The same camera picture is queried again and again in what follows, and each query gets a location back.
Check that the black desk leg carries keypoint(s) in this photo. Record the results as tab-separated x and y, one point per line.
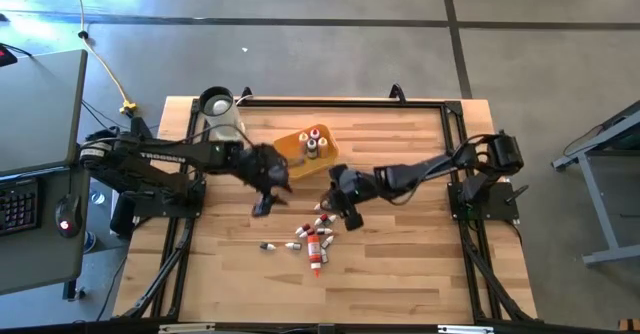
140	126

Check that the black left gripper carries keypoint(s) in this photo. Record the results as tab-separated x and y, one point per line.
262	169

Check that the yellow plastic bin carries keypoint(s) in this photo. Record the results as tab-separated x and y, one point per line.
292	139

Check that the silver aluminium bar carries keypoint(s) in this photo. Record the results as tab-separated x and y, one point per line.
185	328
465	329

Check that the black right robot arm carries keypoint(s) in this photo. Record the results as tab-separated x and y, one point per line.
425	171

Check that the small dark white-labelled colouring bottle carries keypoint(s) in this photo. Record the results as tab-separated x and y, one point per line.
327	242

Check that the dark grey desk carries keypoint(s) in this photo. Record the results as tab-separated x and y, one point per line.
45	264

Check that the black aluminium table frame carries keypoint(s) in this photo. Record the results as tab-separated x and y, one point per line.
350	104

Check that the black computer mouse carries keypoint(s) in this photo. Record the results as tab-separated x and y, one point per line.
68	214

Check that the brown box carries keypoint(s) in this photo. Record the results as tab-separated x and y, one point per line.
629	325

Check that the large orange food colouring bottle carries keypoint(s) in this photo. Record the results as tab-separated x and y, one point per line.
314	249

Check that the white cylindrical tumbler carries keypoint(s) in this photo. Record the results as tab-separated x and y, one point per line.
220	119

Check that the small green food colouring bottle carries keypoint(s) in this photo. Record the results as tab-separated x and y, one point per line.
332	218

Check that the small red food colouring bottle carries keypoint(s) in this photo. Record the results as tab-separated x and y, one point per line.
322	218

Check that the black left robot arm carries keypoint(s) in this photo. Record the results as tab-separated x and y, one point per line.
165	156

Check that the large red food colouring bottle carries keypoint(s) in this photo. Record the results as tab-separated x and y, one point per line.
314	134

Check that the grey raised desk panel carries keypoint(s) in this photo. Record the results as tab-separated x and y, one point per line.
40	109

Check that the black device with red light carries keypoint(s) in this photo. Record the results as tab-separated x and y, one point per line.
6	56

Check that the grey metal table frame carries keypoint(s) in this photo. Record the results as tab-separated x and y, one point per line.
600	209

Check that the small pink food colouring bottle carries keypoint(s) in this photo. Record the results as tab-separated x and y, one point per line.
317	206

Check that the large pale-capped food colouring bottle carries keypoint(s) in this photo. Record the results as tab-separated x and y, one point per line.
303	139

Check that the large yellow food colouring bottle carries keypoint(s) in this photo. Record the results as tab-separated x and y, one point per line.
323	146

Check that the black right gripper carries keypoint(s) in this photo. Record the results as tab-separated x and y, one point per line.
352	194

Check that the large green food colouring bottle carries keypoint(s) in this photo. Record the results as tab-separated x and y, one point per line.
311	148

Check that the black controller box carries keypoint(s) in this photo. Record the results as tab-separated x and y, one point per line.
122	216

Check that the black keyboard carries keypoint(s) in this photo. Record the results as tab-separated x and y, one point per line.
20	206

